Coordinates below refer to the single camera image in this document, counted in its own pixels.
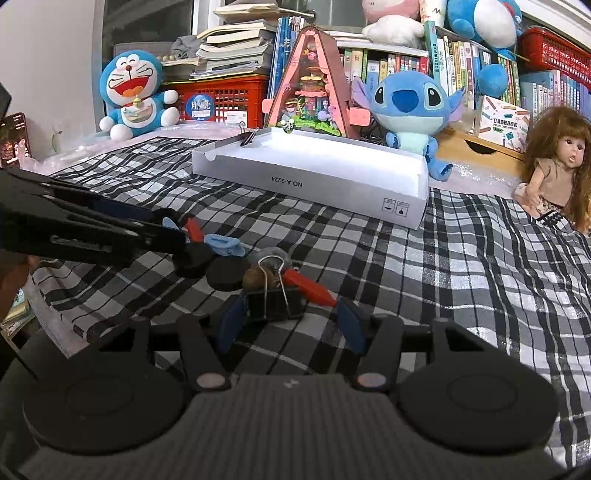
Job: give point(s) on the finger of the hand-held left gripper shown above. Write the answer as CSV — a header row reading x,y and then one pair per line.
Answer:
x,y
161,242
124,207

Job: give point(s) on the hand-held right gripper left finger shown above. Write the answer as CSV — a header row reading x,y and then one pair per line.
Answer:
x,y
229,323

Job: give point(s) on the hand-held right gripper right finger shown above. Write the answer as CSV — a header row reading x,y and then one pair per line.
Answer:
x,y
352,327

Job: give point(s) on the blue plastic clip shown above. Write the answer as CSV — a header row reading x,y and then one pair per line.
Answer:
x,y
171,222
224,244

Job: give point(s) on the red plastic peg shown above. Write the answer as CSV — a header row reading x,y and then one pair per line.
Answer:
x,y
194,229
307,285

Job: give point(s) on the large black binder clip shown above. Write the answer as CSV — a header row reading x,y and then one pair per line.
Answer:
x,y
272,300

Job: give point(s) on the brown walnut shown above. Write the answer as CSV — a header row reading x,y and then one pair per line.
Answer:
x,y
255,278

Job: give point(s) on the clear round plastic piece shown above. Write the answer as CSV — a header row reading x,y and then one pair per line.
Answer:
x,y
274,254

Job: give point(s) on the white cardboard box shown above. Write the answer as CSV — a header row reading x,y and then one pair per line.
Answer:
x,y
323,182

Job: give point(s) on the dark printed card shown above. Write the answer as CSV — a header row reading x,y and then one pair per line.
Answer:
x,y
11,143

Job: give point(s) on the blue robot cat plush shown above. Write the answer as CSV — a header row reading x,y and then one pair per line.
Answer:
x,y
134,92

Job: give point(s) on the black and white plaid blanket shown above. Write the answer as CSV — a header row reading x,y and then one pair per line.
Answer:
x,y
461,277

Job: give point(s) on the small black binder clip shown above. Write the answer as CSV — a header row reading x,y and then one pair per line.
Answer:
x,y
249,137

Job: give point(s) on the red plastic crate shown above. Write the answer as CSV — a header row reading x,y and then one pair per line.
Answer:
x,y
231,94

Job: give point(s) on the grey cloth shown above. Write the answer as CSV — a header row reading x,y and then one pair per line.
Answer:
x,y
187,44

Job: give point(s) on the stack of paperback books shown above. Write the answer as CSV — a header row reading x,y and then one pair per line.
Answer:
x,y
235,50

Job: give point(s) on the wooden drawer box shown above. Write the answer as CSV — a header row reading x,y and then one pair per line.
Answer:
x,y
471,150

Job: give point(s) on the pink triangular miniature house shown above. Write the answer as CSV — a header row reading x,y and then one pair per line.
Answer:
x,y
309,83

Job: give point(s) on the blue-spined upright books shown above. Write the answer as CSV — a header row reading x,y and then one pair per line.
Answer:
x,y
284,50

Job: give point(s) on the blue alien plush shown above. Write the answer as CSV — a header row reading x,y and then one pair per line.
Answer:
x,y
406,106

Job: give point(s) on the white printed carton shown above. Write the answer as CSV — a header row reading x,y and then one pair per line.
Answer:
x,y
501,122

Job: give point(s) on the brown-haired doll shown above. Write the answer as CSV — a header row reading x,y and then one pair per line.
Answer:
x,y
556,175

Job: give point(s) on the row of shelf books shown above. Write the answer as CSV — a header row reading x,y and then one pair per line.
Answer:
x,y
457,64

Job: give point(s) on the pink and white plush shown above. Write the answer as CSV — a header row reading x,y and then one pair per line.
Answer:
x,y
392,27

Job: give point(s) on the row of pale blue books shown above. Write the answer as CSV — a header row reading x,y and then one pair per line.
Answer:
x,y
554,92

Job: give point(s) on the blue and white plush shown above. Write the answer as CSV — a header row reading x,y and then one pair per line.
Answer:
x,y
485,23

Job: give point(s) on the red plastic basket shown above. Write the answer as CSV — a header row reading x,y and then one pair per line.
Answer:
x,y
554,50

